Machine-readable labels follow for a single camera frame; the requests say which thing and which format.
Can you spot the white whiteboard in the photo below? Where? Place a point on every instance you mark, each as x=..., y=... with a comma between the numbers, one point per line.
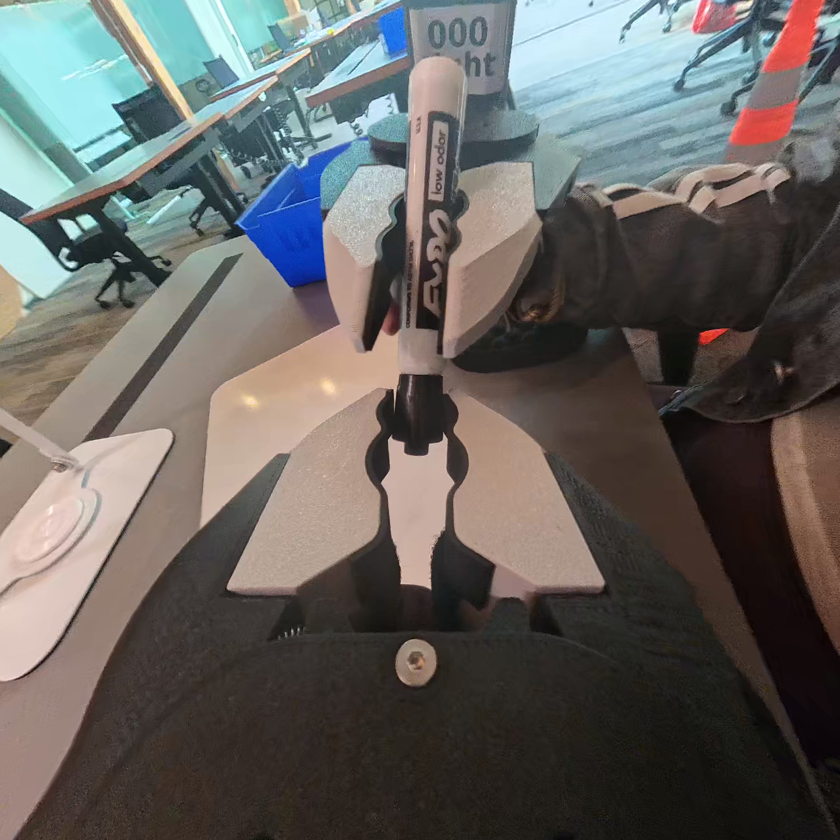
x=276, y=407

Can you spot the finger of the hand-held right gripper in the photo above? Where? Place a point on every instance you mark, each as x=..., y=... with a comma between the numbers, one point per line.
x=352, y=236
x=492, y=250

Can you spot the black office chair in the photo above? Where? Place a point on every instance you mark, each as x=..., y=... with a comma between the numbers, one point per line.
x=92, y=250

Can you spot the black knobbly rounded object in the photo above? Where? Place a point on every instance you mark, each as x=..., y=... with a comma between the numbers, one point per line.
x=525, y=348

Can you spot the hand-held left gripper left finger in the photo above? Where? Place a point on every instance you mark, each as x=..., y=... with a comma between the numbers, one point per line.
x=309, y=525

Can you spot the black whiteboard marker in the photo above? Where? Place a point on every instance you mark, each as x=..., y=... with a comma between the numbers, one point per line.
x=433, y=131

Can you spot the small orange object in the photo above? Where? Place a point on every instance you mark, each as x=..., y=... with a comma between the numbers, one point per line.
x=713, y=336

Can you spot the person's right hand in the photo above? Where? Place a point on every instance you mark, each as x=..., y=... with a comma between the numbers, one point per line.
x=538, y=276

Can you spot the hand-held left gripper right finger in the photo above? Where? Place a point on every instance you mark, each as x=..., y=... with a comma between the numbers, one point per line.
x=525, y=525

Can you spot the person's right forearm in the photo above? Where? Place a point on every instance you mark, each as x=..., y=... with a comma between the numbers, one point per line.
x=683, y=250

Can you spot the blue plastic bin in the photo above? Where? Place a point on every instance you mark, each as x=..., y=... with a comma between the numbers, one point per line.
x=295, y=223

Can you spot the black marker cap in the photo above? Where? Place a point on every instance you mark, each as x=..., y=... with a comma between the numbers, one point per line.
x=418, y=414

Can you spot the white table sign stand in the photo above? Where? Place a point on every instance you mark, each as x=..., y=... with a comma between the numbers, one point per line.
x=92, y=525

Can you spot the wooden office desk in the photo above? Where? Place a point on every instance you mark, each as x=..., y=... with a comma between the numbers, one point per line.
x=355, y=72
x=145, y=151

